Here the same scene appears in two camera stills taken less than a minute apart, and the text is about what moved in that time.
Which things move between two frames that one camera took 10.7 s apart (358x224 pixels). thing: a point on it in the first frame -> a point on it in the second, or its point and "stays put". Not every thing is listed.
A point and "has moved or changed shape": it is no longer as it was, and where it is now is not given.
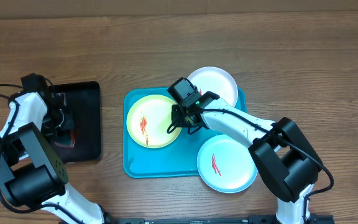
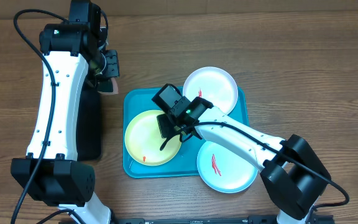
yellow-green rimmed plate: x=148 y=119 has moved or changed shape
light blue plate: x=226 y=164 stays put
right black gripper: x=183 y=119 -> x=169 y=123
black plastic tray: x=83 y=107 stays put
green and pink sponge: x=67 y=138 has moved or changed shape
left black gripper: x=51 y=129 -> x=113 y=60
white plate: x=216 y=80 stays put
